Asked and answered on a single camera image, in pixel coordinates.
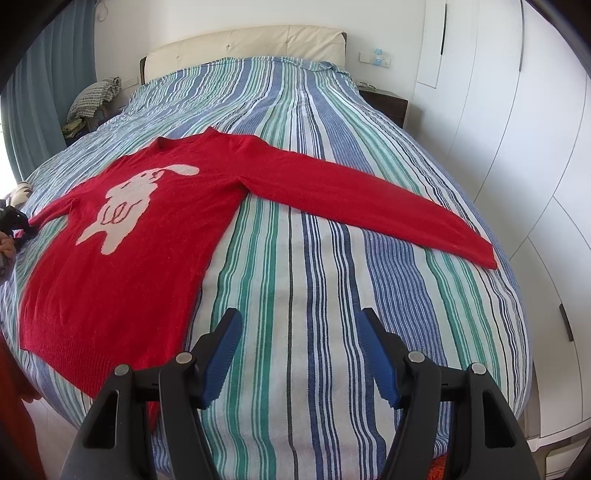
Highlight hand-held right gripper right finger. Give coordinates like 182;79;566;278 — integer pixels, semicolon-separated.
360;308;542;480

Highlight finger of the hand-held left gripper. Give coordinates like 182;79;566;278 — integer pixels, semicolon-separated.
0;206;37;241

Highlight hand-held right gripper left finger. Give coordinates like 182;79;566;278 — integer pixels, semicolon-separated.
59;308;244;480

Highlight red sweater with white rabbit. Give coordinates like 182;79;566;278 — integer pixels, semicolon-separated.
18;127;498;428

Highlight striped bed sheet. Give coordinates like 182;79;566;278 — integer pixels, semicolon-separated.
0;55;532;480

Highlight blue curtain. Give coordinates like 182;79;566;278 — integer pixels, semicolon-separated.
0;0;98;185

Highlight checkered folded cloth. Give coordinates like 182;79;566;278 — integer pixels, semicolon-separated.
67;78;122;123

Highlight person's orange clothing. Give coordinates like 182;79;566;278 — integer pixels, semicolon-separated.
0;339;47;480

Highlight dark wooden nightstand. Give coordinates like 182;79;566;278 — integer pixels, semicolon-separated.
358;88;409;129

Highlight white wardrobe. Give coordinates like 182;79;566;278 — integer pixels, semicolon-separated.
413;0;591;457

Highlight cream padded headboard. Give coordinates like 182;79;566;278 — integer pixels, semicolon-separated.
144;24;347;86

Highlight white wall socket panel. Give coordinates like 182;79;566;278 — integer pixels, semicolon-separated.
359;47;392;65

